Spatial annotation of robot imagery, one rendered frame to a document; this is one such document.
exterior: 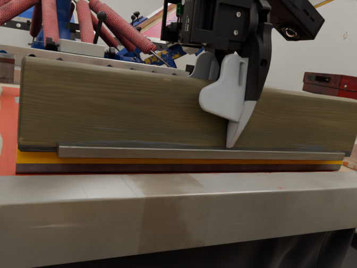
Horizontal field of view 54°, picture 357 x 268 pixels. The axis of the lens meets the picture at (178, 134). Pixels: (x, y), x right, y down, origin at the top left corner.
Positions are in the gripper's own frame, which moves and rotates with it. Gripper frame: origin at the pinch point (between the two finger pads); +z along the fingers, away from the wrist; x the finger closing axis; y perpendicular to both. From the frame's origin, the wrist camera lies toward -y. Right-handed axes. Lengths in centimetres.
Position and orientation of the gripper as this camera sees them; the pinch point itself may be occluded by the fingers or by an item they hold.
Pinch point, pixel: (224, 130)
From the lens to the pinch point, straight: 38.4
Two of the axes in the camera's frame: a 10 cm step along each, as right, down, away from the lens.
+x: 4.4, 2.4, -8.7
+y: -8.9, 0.0, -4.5
